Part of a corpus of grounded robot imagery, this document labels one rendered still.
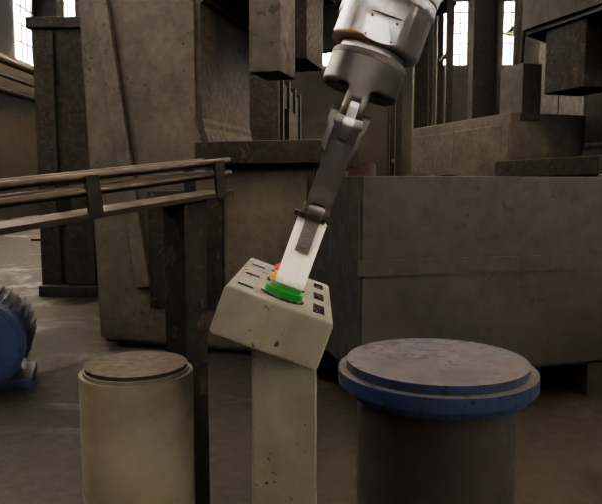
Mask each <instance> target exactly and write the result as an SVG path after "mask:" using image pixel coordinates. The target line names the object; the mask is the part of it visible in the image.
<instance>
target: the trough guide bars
mask: <svg viewBox="0 0 602 504"><path fill-rule="evenodd" d="M229 164H231V158H229V157H227V158H217V159H208V160H204V159H203V158H200V159H190V160H180V161H170V162H160V163H150V164H140V165H131V166H121V167H111V168H101V169H91V170H81V171H72V172H62V173H52V174H42V175H32V176H22V177H12V178H3V179H0V191H9V190H17V189H26V188H34V187H43V186H51V185H53V188H50V189H41V190H33V191H25V192H17V193H9V194H0V208H8V207H15V206H22V205H29V204H36V203H43V202H51V201H55V203H56V211H57V213H60V212H66V211H72V203H71V199H72V198H79V197H86V204H87V212H88V214H90V220H93V219H99V218H104V210H103V202H102V194H108V193H115V192H122V191H130V190H137V189H144V188H151V187H158V186H165V185H173V184H180V183H184V189H185V193H188V192H194V191H196V183H195V181H201V180H209V179H214V184H215V193H217V198H220V197H226V196H227V190H226V178H225V177H230V176H232V170H230V169H228V170H225V166H224V165H229ZM204 167H213V171H212V172H205V170H198V171H194V169H196V168H204ZM179 170H183V172H181V173H173V174H165V175H157V176H148V177H140V178H132V179H124V180H116V181H107V182H100V180H102V179H111V178H119V177H128V176H136V175H145V174H153V173H162V172H170V171H179ZM77 182H84V184H83V185H74V186H69V183H77Z"/></svg>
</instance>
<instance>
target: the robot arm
mask: <svg viewBox="0 0 602 504"><path fill-rule="evenodd" d="M441 2H442V0H342V2H341V5H340V8H339V18H338V21H337V23H336V26H335V28H333V31H334V33H333V35H332V37H333V40H334V41H335V42H336V43H337V44H338V45H336V46H335V47H333V50H332V53H331V55H330V58H329V61H328V64H327V67H326V70H325V72H324V75H323V79H324V82H325V83H326V84H327V85H328V86H330V87H331V88H333V89H334V90H336V91H340V92H342V93H344V94H345V97H344V100H343V102H342V105H341V106H340V107H338V106H335V105H332V107H331V110H330V113H329V116H328V119H327V129H326V132H325V135H324V137H323V140H322V143H321V150H322V152H323V156H322V159H321V161H320V164H319V167H318V170H317V173H316V175H315V178H314V181H313V184H312V187H311V189H310V192H309V195H308V198H307V201H306V202H304V205H303V207H302V210H298V209H295V211H294V214H293V215H296V216H298V217H297V220H296V223H295V225H294V228H293V231H292V234H291V237H290V239H289V242H288V245H287V248H286V251H285V253H284V256H283V259H282V262H281V265H280V267H279V270H278V273H277V276H276V279H275V280H276V281H278V282H281V283H283V284H286V285H289V286H292V287H295V288H297V289H300V290H302V289H303V290H304V287H305V284H306V282H307V279H308V276H309V273H310V271H311V268H312V265H313V262H314V259H315V257H316V254H317V251H318V248H319V246H320V243H321V240H322V237H323V235H324V232H325V229H326V226H331V224H332V220H329V219H328V217H330V214H331V211H330V210H331V207H332V205H333V202H334V199H335V196H336V194H337V191H338V188H339V186H340V183H341V180H342V178H343V175H344V172H345V169H346V167H347V164H348V161H349V160H351V159H352V158H353V157H354V156H355V154H356V151H357V148H358V145H359V143H360V140H361V137H362V136H363V135H364V134H365V133H366V131H367V128H368V125H369V123H370V120H371V118H369V117H366V116H364V112H365V109H366V106H367V103H368V102H370V103H373V104H375V105H380V106H391V105H393V104H394V103H395V102H396V100H397V97H398V94H399V92H400V89H401V86H402V83H403V81H404V78H405V75H406V72H405V68H410V67H413V66H415V65H416V64H417V63H418V61H419V58H420V55H421V53H422V50H423V47H424V44H425V42H426V39H427V36H428V34H429V31H430V28H431V26H432V25H433V23H434V20H435V14H436V12H437V10H438V8H439V5H440V3H441Z"/></svg>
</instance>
